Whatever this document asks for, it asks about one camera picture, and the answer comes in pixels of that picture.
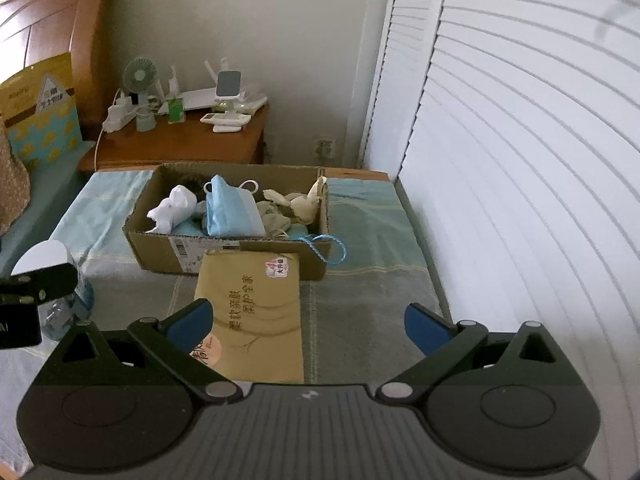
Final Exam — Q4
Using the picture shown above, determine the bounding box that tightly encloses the blue mask pack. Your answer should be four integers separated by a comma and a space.
203, 174, 266, 238

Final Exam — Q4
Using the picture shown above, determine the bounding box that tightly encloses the blue cord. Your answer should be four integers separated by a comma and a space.
301, 233, 348, 266

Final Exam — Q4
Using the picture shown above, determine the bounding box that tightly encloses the brown fuzzy scrunchie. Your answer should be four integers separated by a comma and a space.
178, 174, 210, 202

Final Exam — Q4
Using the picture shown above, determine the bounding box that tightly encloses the white lidded plastic jar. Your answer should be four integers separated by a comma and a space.
1, 240, 94, 349

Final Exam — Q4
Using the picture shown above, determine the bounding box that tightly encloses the gold tissue pack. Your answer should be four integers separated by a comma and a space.
191, 252, 304, 384

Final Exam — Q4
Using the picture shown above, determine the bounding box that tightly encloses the brown cardboard box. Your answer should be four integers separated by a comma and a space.
122, 162, 338, 281

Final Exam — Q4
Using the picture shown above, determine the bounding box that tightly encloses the brown dotted cloth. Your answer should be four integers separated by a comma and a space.
0, 122, 30, 236

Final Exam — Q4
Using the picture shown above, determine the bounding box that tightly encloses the wooden nightstand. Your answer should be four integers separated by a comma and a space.
77, 105, 269, 174

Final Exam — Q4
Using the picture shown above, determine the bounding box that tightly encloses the yellow snack bag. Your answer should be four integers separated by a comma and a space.
1, 53, 82, 171

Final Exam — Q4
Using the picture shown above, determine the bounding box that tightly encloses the white power strip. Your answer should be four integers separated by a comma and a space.
102, 90, 138, 133

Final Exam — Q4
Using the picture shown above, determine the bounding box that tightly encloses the white remote control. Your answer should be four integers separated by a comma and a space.
200, 112, 252, 133

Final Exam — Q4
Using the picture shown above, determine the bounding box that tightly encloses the white wifi router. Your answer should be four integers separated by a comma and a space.
158, 58, 268, 115

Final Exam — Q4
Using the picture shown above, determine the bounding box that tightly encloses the white louvered shutter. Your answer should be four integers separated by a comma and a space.
361, 0, 639, 479

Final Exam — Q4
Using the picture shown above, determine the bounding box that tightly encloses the green desk fan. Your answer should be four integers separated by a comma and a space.
122, 56, 157, 132

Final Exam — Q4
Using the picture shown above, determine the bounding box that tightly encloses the wooden bed headboard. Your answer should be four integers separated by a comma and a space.
1, 0, 116, 140

